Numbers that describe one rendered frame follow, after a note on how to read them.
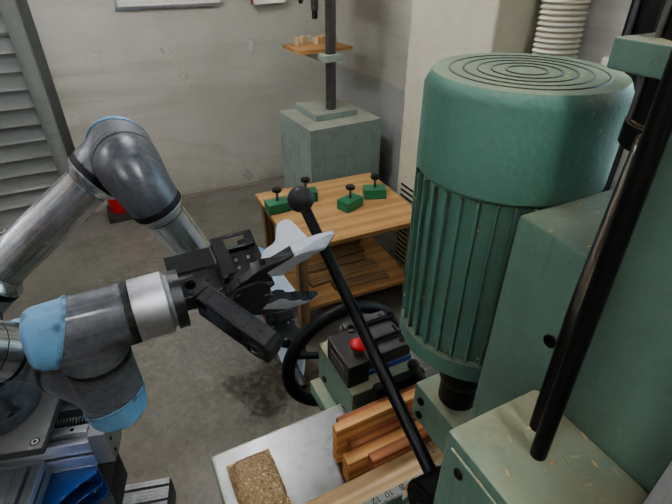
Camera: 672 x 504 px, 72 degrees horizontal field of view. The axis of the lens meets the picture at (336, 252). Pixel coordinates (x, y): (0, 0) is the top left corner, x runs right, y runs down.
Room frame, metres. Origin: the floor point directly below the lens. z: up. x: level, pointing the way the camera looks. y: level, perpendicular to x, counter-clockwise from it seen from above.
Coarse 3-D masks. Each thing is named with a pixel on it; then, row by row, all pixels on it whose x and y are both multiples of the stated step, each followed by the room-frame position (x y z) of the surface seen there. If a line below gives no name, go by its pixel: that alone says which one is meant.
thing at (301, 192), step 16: (304, 192) 0.54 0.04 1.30; (304, 208) 0.53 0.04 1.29; (336, 272) 0.45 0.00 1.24; (352, 304) 0.41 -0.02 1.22; (352, 320) 0.40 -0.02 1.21; (368, 336) 0.38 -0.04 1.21; (368, 352) 0.37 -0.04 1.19; (384, 368) 0.35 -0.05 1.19; (384, 384) 0.34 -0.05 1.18; (400, 400) 0.32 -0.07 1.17; (400, 416) 0.31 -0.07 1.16; (416, 432) 0.29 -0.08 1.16; (416, 448) 0.28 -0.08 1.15; (432, 464) 0.27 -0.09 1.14; (416, 480) 0.25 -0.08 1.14; (432, 480) 0.25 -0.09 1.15; (416, 496) 0.24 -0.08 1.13; (432, 496) 0.23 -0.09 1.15
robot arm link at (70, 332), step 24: (96, 288) 0.42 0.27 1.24; (120, 288) 0.41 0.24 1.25; (24, 312) 0.38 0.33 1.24; (48, 312) 0.38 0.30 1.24; (72, 312) 0.38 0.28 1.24; (96, 312) 0.38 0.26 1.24; (120, 312) 0.39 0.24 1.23; (24, 336) 0.35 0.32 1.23; (48, 336) 0.36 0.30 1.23; (72, 336) 0.36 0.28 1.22; (96, 336) 0.37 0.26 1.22; (120, 336) 0.38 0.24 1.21; (48, 360) 0.35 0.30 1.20; (72, 360) 0.36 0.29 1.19; (96, 360) 0.36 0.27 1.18; (120, 360) 0.38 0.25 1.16
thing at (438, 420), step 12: (420, 384) 0.45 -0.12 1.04; (432, 384) 0.45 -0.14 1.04; (420, 396) 0.44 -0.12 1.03; (432, 396) 0.43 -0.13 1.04; (420, 408) 0.44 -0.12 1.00; (432, 408) 0.42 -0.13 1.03; (444, 408) 0.41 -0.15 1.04; (420, 420) 0.44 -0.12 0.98; (432, 420) 0.42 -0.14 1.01; (444, 420) 0.40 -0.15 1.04; (456, 420) 0.39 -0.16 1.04; (468, 420) 0.39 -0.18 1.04; (432, 432) 0.41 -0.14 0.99; (444, 432) 0.39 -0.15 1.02; (444, 444) 0.39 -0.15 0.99
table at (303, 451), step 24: (312, 384) 0.60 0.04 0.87; (336, 408) 0.52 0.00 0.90; (288, 432) 0.47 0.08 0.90; (312, 432) 0.47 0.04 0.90; (216, 456) 0.43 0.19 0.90; (240, 456) 0.43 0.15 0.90; (288, 456) 0.43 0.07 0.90; (312, 456) 0.43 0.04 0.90; (216, 480) 0.41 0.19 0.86; (288, 480) 0.39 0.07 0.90; (312, 480) 0.39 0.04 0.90; (336, 480) 0.39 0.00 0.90
